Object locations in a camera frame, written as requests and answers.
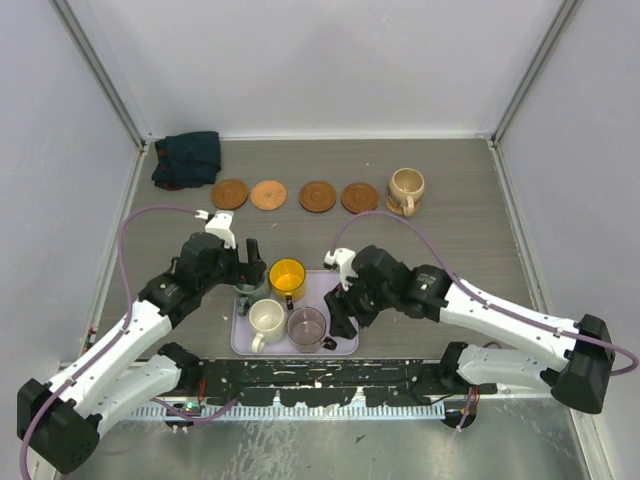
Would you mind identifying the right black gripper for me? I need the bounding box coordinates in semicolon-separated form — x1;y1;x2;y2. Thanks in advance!
324;270;396;339

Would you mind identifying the grey ceramic mug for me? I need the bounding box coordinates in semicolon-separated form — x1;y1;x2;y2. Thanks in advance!
234;280;271;317

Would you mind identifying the lavender plastic tray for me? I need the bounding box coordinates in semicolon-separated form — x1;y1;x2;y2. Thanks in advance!
230;269;361;356

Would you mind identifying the brown wooden coaster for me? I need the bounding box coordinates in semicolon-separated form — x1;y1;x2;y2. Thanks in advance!
299;181;337;214
341;182;379;214
211;179;249;210

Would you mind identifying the woven rattan coaster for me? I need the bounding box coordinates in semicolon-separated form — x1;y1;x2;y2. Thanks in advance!
250;180;287;211
386;196;421;216

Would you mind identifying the white ceramic mug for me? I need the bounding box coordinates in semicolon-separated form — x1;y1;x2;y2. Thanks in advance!
248;299;287;353

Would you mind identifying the yellow glass mug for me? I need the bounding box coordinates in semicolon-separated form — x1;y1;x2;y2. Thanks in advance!
268;258;307;311

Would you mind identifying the clear purple glass mug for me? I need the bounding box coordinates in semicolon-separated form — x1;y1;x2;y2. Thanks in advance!
286;307;337;354

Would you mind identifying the beige ceramic mug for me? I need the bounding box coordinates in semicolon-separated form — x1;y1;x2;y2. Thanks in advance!
387;168;425;217

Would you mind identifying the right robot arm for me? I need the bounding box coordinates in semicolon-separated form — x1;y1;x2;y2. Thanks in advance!
324;245;615;414

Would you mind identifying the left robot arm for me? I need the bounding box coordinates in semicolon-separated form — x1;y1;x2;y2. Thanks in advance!
16;232;266;474

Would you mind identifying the dark folded cloth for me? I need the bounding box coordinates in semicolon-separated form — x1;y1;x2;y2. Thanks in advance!
152;131;222;191

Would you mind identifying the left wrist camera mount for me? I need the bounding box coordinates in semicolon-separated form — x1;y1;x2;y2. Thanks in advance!
195;210;237;249

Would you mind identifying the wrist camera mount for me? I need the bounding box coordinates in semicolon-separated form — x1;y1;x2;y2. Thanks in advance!
323;248;358;291
195;210;237;249

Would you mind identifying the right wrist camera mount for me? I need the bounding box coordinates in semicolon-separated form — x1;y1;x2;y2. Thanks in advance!
323;248;358;291

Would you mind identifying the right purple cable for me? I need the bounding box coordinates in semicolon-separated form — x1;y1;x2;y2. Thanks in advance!
333;210;640;431

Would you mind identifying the purple cable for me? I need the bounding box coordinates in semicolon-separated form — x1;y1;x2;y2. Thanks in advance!
333;210;640;431
17;205;241;480

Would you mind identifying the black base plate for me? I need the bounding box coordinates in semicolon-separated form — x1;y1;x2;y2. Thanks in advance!
142;357;499;407

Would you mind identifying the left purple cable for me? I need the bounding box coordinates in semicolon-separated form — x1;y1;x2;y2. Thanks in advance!
17;205;241;480

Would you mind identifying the aluminium front rail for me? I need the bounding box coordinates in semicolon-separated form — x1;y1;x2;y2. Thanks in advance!
48;357;593;401

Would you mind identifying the left aluminium frame post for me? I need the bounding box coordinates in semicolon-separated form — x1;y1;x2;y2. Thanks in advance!
50;0;147;148

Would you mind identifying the aluminium frame post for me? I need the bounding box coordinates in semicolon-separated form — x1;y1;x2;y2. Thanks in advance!
50;0;147;148
490;0;582;148

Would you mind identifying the right aluminium frame post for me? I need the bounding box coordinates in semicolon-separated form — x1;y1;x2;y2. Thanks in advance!
490;0;582;148

